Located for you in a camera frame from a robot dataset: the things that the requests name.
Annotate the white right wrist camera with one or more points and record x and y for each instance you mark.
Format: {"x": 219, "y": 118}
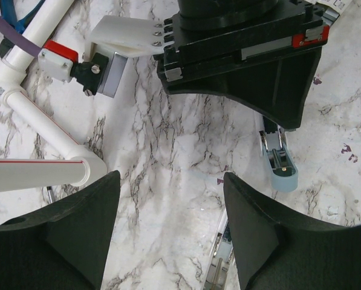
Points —
{"x": 112, "y": 42}

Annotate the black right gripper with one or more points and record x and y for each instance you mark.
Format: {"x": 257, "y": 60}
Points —
{"x": 263, "y": 54}

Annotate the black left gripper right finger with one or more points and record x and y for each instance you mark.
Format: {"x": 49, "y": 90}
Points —
{"x": 277, "y": 247}

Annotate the white PVC pipe frame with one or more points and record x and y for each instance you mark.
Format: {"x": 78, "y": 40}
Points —
{"x": 79, "y": 166}

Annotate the white staple box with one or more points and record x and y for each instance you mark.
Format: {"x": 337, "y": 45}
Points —
{"x": 333, "y": 9}

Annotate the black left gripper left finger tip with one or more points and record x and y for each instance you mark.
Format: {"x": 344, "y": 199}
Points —
{"x": 63, "y": 245}

